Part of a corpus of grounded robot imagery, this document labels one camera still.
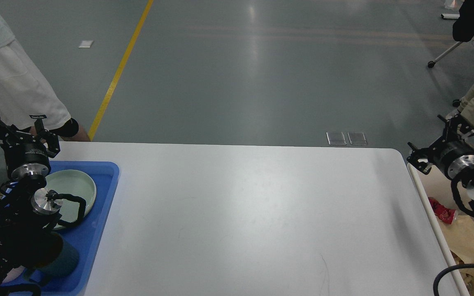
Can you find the person in white shorts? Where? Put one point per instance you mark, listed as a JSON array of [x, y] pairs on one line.
[[25, 94]]

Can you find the teal mug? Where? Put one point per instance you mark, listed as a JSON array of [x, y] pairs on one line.
[[60, 260]]

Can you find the office chair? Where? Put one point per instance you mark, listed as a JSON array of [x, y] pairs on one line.
[[467, 28]]

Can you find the pink mug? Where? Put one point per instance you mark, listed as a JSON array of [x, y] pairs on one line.
[[12, 274]]

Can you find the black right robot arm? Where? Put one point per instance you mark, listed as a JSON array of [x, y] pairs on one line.
[[462, 187]]

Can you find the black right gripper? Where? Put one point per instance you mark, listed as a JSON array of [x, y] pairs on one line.
[[453, 156]]

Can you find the crushed red can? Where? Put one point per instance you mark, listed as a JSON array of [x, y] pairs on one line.
[[446, 215]]

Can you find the green plate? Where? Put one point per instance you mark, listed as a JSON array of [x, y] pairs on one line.
[[76, 183]]

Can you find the beige waste bin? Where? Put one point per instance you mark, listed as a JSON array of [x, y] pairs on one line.
[[437, 186]]

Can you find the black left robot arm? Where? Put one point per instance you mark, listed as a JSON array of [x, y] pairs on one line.
[[31, 253]]

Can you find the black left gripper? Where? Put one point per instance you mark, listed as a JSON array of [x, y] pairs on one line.
[[28, 159]]

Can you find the brown paper bag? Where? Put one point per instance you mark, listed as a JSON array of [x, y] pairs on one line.
[[459, 237]]

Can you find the blue plastic tray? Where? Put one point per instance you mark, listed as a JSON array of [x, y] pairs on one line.
[[86, 236]]

